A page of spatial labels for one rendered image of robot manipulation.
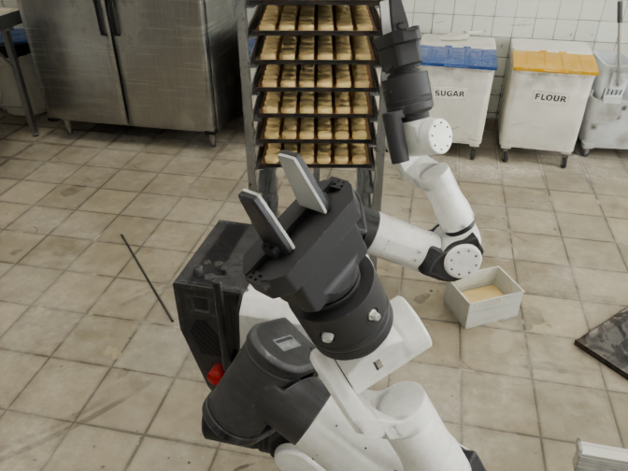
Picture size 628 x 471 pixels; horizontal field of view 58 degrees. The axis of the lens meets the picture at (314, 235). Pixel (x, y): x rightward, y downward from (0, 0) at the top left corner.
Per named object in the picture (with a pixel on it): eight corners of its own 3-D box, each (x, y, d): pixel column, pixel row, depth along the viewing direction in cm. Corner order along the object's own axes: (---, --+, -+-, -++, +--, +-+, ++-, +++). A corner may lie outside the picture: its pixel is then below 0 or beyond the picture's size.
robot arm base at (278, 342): (257, 469, 76) (189, 420, 77) (283, 419, 88) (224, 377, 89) (315, 389, 71) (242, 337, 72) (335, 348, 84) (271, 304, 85)
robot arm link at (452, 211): (463, 182, 107) (499, 259, 115) (447, 165, 116) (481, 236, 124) (412, 209, 109) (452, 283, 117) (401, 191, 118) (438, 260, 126)
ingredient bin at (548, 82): (494, 164, 417) (514, 60, 375) (493, 131, 469) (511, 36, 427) (572, 172, 406) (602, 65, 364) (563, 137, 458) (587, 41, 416)
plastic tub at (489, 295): (493, 290, 293) (499, 265, 284) (519, 317, 276) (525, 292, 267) (441, 302, 285) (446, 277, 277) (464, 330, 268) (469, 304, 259)
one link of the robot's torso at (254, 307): (178, 443, 101) (145, 286, 81) (242, 319, 129) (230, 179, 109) (341, 478, 95) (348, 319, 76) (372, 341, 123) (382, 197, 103)
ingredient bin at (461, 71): (406, 157, 427) (417, 54, 385) (413, 125, 479) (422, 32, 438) (480, 164, 418) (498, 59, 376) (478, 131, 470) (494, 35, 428)
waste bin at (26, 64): (74, 100, 533) (57, 27, 497) (40, 121, 489) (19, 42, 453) (23, 95, 542) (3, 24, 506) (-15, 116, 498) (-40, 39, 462)
